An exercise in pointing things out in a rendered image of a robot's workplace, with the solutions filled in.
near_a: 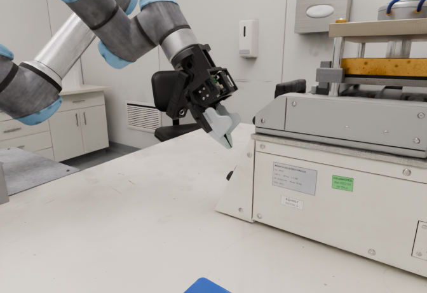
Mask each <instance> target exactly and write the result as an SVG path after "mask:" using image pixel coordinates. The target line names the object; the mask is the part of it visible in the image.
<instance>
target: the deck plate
mask: <svg viewBox="0 0 427 293"><path fill-rule="evenodd" d="M250 138H251V139H257V140H265V141H269V142H276V143H280V144H288V145H292V146H299V147H306V148H311V149H318V150H322V151H329V152H333V153H341V154H348V155H352V156H359V157H364V158H371V159H375V160H383V161H390V162H393V163H401V164H405V165H412V166H417V167H424V168H427V156H426V158H424V159H421V158H414V157H409V156H401V155H397V154H389V153H381V152H377V151H369V150H364V149H356V148H352V147H344V146H336V145H332V144H324V143H319V142H311V141H306V140H299V139H291V138H286V137H279V136H274V135H266V134H261V133H255V132H254V133H252V134H251V135H250Z"/></svg>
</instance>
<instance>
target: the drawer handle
mask: <svg viewBox="0 0 427 293"><path fill-rule="evenodd" d="M295 92H296V93H306V80H305V79H297V80H293V81H288V82H284V83H279V84H277V85H276V88H275V91H274V99H275V98H277V97H278V96H280V95H284V94H286V93H295Z"/></svg>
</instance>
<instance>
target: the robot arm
mask: <svg viewBox="0 0 427 293"><path fill-rule="evenodd" d="M61 1H63V2H64V3H65V4H66V5H68V7H69V8H70V9H71V10H72V11H73V12H74V13H73V14H72V15H71V16H70V17H69V18H68V19H67V20H66V21H65V23H64V24H63V25H62V26H61V28H59V30H58V31H57V32H56V33H55V34H54V36H53V37H52V38H51V39H50V40H49V41H48V42H47V43H46V45H45V46H44V47H43V48H42V50H41V51H40V52H39V53H38V54H37V55H36V56H35V57H34V59H33V60H31V61H23V62H21V63H20V65H17V64H15V63H14V62H12V60H13V59H14V54H13V53H12V52H11V51H10V50H9V49H8V48H7V47H5V46H4V45H2V44H1V43H0V111H2V112H4V113H6V114H7V115H9V116H11V117H12V118H13V119H15V120H18V121H20V122H21V123H23V124H25V125H29V126H32V125H38V124H40V123H42V122H44V121H46V120H47V119H48V118H50V117H51V116H52V115H53V114H54V113H55V112H56V111H57V110H58V108H59V107H60V106H61V103H62V98H61V96H60V95H59V93H60V92H61V91H62V89H63V87H62V80H63V79H64V77H65V76H66V74H67V73H68V72H69V71H70V70H71V68H72V67H73V66H74V64H75V63H76V62H77V61H78V59H79V58H80V57H81V55H82V54H83V53H84V52H85V50H86V49H87V48H88V47H89V46H90V44H91V43H92V42H93V40H94V39H95V38H96V37H98V38H99V39H100V41H99V42H98V45H97V46H98V50H99V52H100V54H101V56H102V57H103V58H104V59H105V61H106V62H107V63H108V64H109V65H110V66H111V67H113V68H115V69H122V68H124V67H126V66H127V65H129V64H131V63H134V62H136V61H137V59H139V58H140V57H142V56H143V55H145V54H146V53H148V52H149V51H151V50H152V49H154V48H155V47H157V46H158V45H160V46H161V49H162V50H163V52H164V54H165V56H166V57H167V59H168V61H169V63H170V64H172V66H173V68H174V70H175V71H177V72H179V74H178V77H177V80H176V83H175V86H174V89H173V92H172V96H171V98H170V101H169V105H168V108H167V110H166V115H167V116H169V117H170V118H171V119H173V120H175V119H179V118H184V117H185V116H186V113H187V110H188V108H189V110H190V112H191V114H192V116H193V118H194V120H195V121H196V122H197V124H199V126H200V127H201V128H202V129H203V130H204V131H205V132H206V133H208V134H209V135H210V136H211V137H212V138H213V139H215V140H216V141H217V142H218V143H220V144H222V145H223V146H224V147H225V148H227V149H231V148H232V147H233V140H232V136H231V132H232V131H233V130H234V129H235V128H236V127H237V126H238V125H239V123H240V122H241V116H240V115H239V114H238V113H237V112H234V113H229V112H228V111H227V109H226V108H225V106H224V105H221V103H220V102H221V101H224V100H227V99H228V98H229V97H231V96H232V93H234V92H235V91H236V90H238V87H237V86H236V84H235V82H234V81H233V79H232V77H231V75H230V73H229V72H228V70H227V68H222V67H216V65H215V64H214V62H213V60H212V58H211V56H210V54H209V51H210V50H211V48H210V46H209V44H204V45H203V44H200V43H199V42H198V40H197V39H196V36H195V35H194V33H193V31H192V29H191V28H190V26H189V24H188V22H187V20H186V18H185V16H184V15H183V13H182V11H181V10H180V6H179V4H178V3H177V2H176V0H139V7H140V11H141V12H140V13H139V14H137V15H135V16H134V17H133V18H131V19H129V18H128V15H130V14H131V13H132V11H133V10H134V9H135V7H136V5H137V2H138V0H61ZM219 71H221V72H219ZM218 72H219V73H218ZM227 75H228V76H229V78H230V80H231V81H232V83H233V85H234V86H232V84H231V82H230V80H229V79H228V77H227ZM205 110H206V111H205Z"/></svg>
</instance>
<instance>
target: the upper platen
mask: <svg viewBox="0 0 427 293"><path fill-rule="evenodd" d="M411 45H412V39H389V40H388V45H387V49H386V58H360V57H354V58H343V61H342V68H345V69H346V70H345V76H344V82H343V83H344V84H358V85H384V86H409V87H423V88H427V58H409V57H410V49H411Z"/></svg>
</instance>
